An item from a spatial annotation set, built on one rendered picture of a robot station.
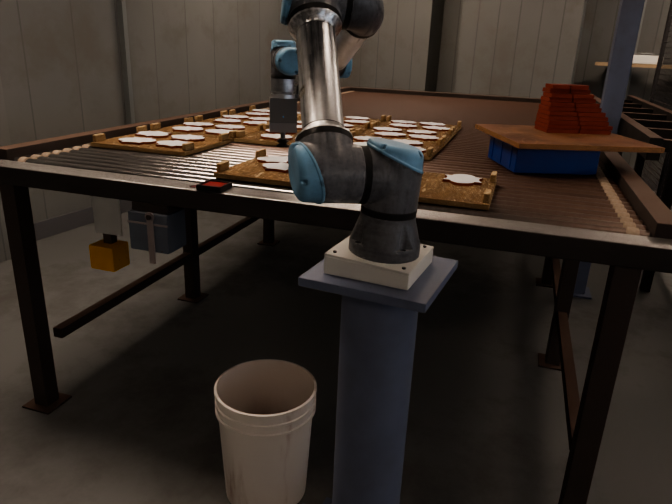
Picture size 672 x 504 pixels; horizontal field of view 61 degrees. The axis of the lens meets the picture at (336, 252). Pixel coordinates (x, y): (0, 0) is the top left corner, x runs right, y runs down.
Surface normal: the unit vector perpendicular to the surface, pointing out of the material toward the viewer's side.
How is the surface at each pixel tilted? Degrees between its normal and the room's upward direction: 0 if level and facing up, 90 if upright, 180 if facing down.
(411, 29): 90
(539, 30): 90
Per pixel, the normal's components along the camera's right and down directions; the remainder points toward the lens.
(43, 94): 0.91, 0.18
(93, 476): 0.04, -0.94
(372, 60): -0.41, 0.29
